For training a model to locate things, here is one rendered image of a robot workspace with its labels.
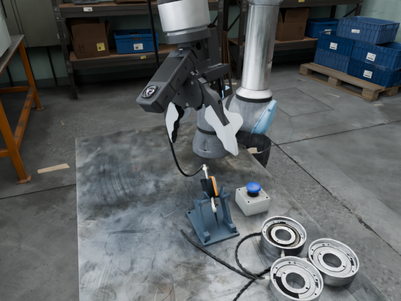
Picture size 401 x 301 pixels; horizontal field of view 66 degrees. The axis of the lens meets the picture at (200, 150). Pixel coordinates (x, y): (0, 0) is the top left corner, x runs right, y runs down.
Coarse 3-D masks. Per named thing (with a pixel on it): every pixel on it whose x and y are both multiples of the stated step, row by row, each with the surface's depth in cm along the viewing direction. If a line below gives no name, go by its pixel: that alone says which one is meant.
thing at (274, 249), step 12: (276, 216) 78; (264, 228) 76; (276, 228) 76; (288, 228) 77; (300, 228) 76; (264, 240) 73; (276, 240) 73; (288, 240) 77; (276, 252) 71; (288, 252) 70
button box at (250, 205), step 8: (240, 192) 86; (248, 192) 85; (264, 192) 86; (240, 200) 86; (248, 200) 83; (256, 200) 83; (264, 200) 83; (240, 208) 87; (248, 208) 83; (256, 208) 84; (264, 208) 85
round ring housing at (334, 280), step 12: (324, 240) 72; (312, 252) 70; (324, 252) 70; (336, 252) 70; (348, 252) 70; (312, 264) 67; (324, 264) 67; (336, 264) 70; (324, 276) 65; (336, 276) 63; (348, 276) 63
